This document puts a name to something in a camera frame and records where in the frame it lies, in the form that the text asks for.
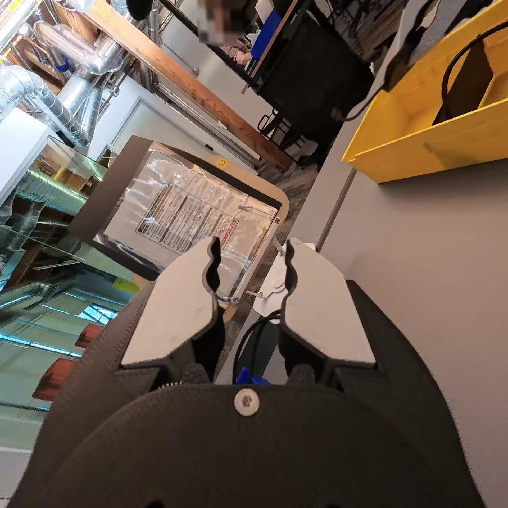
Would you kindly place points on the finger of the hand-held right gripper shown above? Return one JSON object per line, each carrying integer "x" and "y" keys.
{"x": 408, "y": 23}

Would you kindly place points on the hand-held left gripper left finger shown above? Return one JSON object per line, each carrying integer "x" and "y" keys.
{"x": 174, "y": 309}

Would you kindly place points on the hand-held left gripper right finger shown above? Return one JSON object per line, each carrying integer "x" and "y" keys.
{"x": 325, "y": 317}

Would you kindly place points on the blue storage bin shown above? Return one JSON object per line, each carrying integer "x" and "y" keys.
{"x": 254, "y": 379}

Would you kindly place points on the yellow storage bin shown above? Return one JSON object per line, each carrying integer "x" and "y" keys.
{"x": 436, "y": 143}

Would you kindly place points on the instruction sheet display stand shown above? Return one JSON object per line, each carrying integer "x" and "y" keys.
{"x": 182, "y": 206}

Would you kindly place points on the blue shelf crate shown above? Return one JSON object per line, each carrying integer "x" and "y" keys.
{"x": 268, "y": 31}

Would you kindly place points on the yellow smiley sticker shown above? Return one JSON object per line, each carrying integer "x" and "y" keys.
{"x": 222, "y": 162}

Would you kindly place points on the black floor lamp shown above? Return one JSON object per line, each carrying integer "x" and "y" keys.
{"x": 141, "y": 8}

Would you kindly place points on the silver ventilation duct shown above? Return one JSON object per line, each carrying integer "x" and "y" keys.
{"x": 51, "y": 103}

